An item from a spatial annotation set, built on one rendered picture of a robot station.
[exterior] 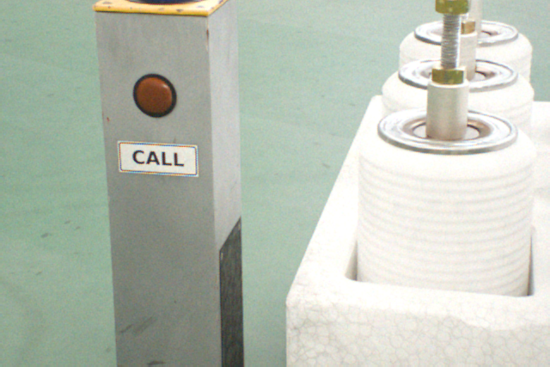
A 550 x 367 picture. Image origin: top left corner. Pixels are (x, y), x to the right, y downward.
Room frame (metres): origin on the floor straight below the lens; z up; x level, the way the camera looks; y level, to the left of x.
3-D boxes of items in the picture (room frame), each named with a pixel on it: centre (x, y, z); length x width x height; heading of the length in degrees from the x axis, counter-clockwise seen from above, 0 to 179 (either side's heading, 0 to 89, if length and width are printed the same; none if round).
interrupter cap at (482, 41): (0.80, -0.15, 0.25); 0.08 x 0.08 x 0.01
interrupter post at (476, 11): (0.80, -0.15, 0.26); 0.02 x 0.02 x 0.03
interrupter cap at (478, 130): (0.57, -0.10, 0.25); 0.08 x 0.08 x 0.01
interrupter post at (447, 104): (0.57, -0.10, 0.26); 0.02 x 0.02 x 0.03
